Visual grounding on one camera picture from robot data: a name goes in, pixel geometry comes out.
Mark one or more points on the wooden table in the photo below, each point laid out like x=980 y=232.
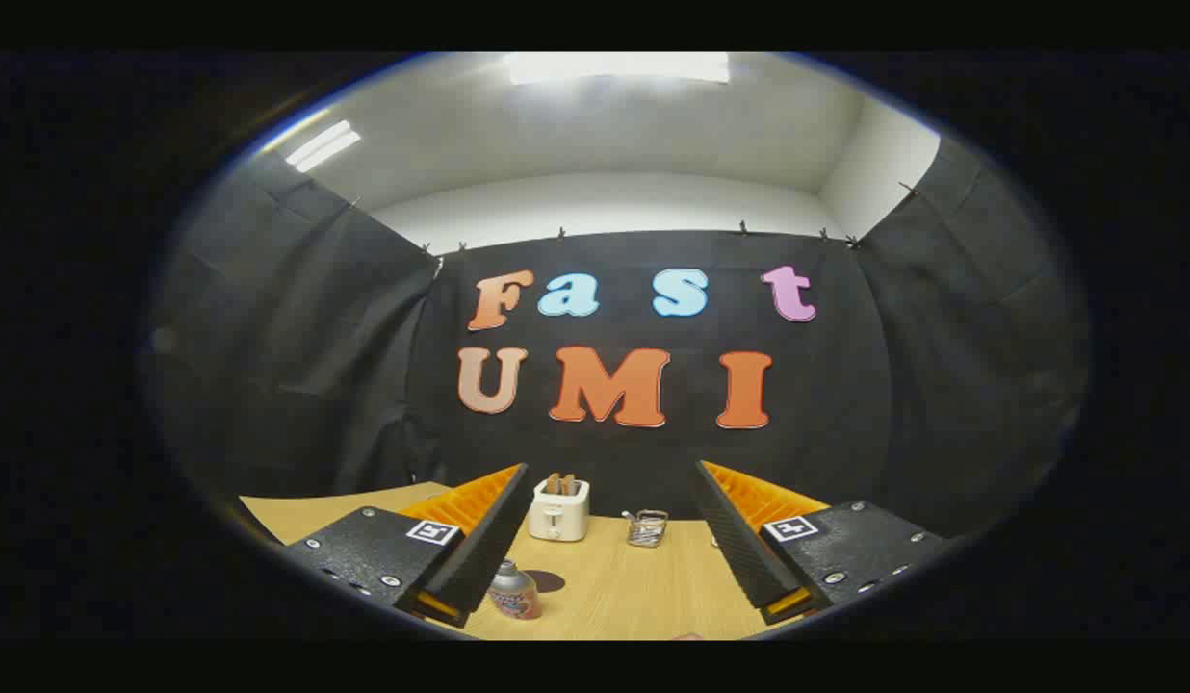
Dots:
x=633 y=587

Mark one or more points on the ceiling light panel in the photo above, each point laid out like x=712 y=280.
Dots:
x=323 y=146

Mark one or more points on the silver juice bottle pink label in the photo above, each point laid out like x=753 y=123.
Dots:
x=514 y=592

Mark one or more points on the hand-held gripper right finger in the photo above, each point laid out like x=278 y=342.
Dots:
x=739 y=539

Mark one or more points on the dark brown round coaster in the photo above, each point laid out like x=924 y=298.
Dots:
x=551 y=581

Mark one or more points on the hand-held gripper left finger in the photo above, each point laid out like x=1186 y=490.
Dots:
x=489 y=549

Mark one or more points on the black backdrop cloth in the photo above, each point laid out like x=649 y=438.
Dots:
x=845 y=385

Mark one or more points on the white toaster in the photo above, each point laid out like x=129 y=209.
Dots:
x=557 y=518

